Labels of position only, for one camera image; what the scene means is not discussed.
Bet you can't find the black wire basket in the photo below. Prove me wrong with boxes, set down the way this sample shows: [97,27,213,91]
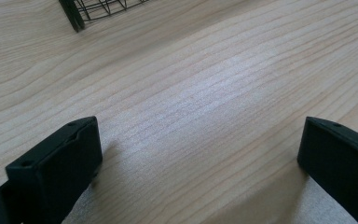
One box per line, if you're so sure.
[58,0,150,34]

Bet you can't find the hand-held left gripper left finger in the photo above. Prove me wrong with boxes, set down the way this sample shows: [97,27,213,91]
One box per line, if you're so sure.
[0,116,103,224]

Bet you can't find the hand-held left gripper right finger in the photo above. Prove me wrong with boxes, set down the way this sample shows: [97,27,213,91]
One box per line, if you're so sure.
[296,116,358,224]

